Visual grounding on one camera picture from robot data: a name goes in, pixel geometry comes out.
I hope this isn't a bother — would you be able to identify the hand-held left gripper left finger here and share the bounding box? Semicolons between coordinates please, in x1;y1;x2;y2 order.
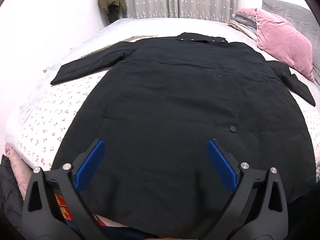
21;139;118;240

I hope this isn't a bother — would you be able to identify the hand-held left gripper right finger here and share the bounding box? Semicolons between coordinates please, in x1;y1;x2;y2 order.
192;139;293;240

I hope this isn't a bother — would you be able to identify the black long coat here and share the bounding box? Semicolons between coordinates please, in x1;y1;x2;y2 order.
50;32;316;238

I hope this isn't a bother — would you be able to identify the cherry print bed sheet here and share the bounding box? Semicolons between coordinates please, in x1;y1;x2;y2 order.
5;72;320;175

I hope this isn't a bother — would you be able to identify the pink floral cloth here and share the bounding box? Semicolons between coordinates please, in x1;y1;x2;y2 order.
4;142;35;200

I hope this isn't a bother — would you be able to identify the dark crumpled cloth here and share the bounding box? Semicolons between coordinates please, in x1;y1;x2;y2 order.
0;155;25;228

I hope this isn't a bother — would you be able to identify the stack of folded blankets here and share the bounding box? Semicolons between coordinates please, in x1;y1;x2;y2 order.
227;8;259;42

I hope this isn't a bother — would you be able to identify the pink velvet pillow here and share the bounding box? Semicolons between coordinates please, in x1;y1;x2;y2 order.
255;9;316;83

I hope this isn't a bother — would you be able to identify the grey quilted pillow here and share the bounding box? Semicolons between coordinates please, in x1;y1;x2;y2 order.
261;0;320;63

